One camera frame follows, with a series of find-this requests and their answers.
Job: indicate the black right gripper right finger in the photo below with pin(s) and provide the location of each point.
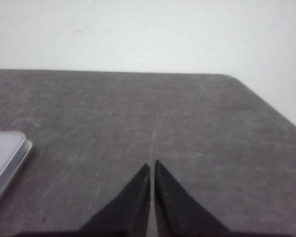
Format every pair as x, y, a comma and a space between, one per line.
179, 213

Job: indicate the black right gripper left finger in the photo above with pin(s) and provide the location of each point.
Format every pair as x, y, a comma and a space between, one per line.
125, 216

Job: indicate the silver digital kitchen scale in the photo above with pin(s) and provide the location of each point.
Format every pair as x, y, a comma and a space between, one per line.
14, 149

